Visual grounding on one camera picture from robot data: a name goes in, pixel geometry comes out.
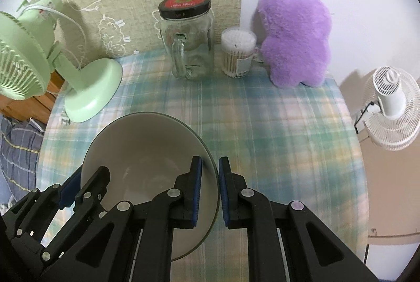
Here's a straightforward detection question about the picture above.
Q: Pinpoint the plaid tablecloth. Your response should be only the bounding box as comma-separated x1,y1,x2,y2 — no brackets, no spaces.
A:
36,47,371,282

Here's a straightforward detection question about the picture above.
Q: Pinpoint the blue striped cloth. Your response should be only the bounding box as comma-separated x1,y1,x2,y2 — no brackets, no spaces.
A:
0,115,46,214

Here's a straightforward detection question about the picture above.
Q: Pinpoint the white fan cable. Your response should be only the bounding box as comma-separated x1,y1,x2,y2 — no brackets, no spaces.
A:
20,3,89,73

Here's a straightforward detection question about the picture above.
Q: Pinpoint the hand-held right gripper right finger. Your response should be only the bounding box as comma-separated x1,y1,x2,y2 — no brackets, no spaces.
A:
218,156,381,282

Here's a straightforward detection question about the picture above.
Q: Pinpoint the beige cabinet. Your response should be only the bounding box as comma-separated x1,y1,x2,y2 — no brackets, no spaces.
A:
356,128,420,246

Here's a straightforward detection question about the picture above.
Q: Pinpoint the green desk fan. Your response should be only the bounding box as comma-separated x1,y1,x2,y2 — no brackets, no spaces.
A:
0,0,123,123

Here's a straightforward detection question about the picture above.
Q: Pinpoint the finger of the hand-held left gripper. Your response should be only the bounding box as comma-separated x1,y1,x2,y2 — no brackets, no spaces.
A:
41,166,110,266
5,167,82,238

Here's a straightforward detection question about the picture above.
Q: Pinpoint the wooden furniture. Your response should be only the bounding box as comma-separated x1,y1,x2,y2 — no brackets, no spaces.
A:
0,70,64,123

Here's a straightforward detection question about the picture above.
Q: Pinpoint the clear cotton swab box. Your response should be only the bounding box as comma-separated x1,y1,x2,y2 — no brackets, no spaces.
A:
220,27,257,78

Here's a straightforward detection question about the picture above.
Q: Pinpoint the glass jar with black lid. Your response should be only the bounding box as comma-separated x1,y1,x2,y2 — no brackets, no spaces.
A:
154,0,215,81

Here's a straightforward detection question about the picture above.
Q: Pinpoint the purple plush toy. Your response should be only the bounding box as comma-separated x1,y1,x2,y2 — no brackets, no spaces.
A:
251,0,333,88

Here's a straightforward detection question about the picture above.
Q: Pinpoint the white standing fan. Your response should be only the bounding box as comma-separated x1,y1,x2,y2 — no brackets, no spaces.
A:
354,66,420,151

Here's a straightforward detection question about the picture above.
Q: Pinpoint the black fan cable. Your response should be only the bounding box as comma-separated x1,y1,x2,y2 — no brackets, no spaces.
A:
354,101,376,135

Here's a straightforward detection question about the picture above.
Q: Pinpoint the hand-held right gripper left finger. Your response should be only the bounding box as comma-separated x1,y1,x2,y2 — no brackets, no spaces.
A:
39,156,202,282

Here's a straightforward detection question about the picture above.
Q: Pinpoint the white green floral bowl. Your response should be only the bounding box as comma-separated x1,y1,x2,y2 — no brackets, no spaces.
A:
80,111,220,261

